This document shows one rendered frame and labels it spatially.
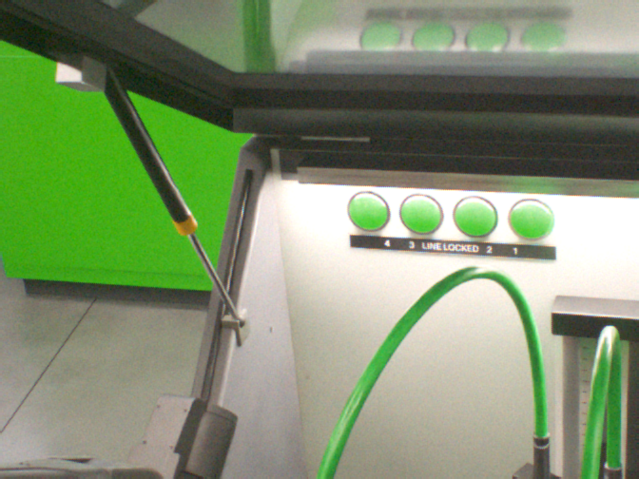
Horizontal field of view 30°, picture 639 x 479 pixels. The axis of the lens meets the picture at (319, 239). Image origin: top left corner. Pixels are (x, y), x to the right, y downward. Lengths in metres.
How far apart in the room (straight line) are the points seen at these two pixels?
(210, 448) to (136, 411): 2.62
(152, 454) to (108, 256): 3.14
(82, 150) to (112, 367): 0.71
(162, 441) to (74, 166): 3.06
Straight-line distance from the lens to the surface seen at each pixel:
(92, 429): 3.54
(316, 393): 1.48
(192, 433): 0.95
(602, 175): 1.24
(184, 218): 1.14
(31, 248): 4.21
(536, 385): 1.29
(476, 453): 1.47
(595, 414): 1.01
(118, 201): 3.96
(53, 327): 4.11
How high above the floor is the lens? 1.94
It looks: 26 degrees down
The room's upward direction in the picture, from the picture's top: 6 degrees counter-clockwise
